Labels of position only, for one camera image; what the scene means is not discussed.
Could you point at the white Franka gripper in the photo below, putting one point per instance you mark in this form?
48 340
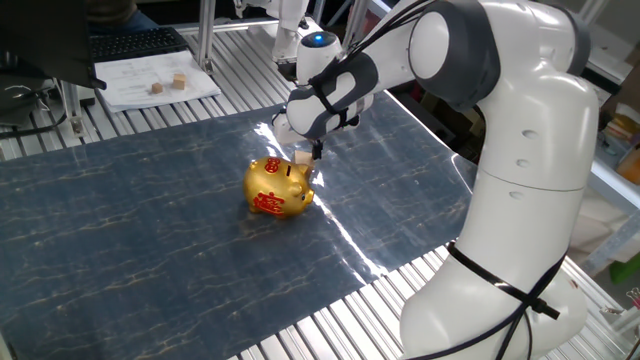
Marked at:
284 131

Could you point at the small wooden cube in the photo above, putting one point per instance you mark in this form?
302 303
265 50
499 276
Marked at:
302 158
179 81

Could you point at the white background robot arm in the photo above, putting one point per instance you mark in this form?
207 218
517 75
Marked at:
287 30

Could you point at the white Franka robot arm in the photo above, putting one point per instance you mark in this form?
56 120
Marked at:
530 150

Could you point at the green plastic object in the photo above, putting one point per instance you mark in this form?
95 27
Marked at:
627 267

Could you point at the golden piggy bank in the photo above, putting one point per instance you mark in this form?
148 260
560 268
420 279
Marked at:
275 192

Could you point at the tiny wooden cube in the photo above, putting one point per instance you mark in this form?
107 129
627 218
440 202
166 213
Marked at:
157 88

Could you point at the dark blue marble mat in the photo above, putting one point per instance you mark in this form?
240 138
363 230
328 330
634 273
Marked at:
150 240

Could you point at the white printed paper sheets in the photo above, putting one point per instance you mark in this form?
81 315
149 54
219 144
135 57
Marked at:
140 80

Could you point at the black computer keyboard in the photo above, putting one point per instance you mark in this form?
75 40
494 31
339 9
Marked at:
135 44

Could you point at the person in blue jeans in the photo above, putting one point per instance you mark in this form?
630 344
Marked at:
125 17

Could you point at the black computer monitor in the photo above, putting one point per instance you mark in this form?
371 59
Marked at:
45 35

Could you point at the aluminium frame post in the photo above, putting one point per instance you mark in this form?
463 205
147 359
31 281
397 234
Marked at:
206 35

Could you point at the short aluminium bracket post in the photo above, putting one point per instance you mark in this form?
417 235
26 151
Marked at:
74 107

